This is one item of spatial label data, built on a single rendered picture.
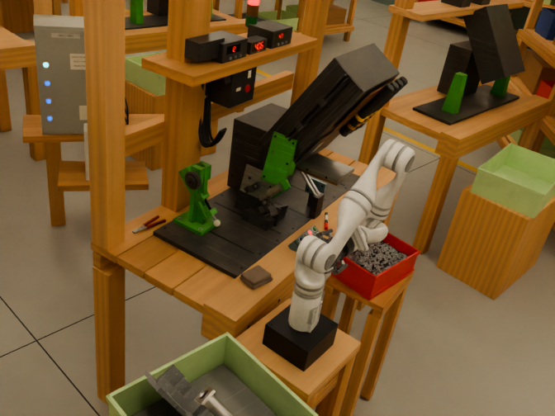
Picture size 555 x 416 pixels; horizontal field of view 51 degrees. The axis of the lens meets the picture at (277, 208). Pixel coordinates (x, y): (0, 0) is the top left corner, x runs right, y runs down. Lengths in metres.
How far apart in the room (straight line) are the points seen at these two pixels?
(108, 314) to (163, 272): 0.41
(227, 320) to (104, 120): 0.78
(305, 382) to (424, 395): 1.39
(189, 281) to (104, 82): 0.75
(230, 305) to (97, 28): 0.99
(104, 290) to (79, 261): 1.30
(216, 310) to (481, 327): 2.12
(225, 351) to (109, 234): 0.68
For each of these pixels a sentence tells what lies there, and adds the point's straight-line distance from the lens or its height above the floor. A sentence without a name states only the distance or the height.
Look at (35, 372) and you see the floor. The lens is 3.07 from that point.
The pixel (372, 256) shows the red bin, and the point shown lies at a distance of 2.42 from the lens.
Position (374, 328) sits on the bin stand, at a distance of 2.39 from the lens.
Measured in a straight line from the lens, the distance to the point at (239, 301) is 2.04.
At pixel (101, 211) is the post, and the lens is 2.20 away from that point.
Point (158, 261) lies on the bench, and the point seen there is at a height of 0.88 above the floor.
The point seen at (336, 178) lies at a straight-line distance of 2.42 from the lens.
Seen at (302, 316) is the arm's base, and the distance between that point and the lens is 1.86.
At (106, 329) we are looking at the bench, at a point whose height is 0.47.
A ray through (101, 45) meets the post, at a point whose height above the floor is 1.66.
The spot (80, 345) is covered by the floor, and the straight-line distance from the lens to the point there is 3.17.
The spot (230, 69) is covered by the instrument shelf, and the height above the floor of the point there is 1.52.
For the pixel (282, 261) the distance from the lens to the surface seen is 2.25.
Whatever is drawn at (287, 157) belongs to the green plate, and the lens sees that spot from 2.37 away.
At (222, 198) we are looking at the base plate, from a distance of 2.60.
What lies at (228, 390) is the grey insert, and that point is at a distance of 1.83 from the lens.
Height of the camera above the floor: 2.22
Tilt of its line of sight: 31 degrees down
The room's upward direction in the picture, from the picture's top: 9 degrees clockwise
